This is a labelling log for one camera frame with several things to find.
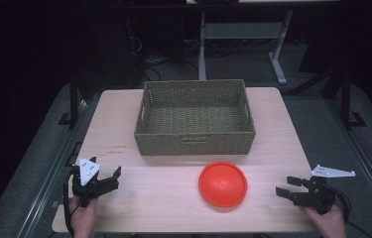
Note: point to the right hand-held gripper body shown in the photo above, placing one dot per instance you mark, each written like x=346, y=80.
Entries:
x=319, y=196

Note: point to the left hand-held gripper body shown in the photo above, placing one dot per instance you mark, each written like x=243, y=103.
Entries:
x=86, y=190

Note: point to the person's left hand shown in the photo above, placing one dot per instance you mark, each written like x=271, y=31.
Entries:
x=82, y=218

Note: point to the person's right hand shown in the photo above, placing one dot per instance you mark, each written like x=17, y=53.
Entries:
x=330, y=223

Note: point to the black metal stand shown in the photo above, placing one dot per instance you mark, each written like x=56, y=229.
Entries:
x=73, y=99
x=345, y=99

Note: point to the orange round plate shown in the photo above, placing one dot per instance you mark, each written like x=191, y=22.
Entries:
x=223, y=184

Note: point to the green woven basket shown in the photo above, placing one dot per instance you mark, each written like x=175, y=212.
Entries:
x=193, y=119

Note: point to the aluminium rail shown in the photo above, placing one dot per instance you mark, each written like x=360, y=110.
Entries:
x=365, y=165
x=54, y=172

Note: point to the grey metal table frame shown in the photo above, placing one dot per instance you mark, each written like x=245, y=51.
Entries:
x=239, y=31

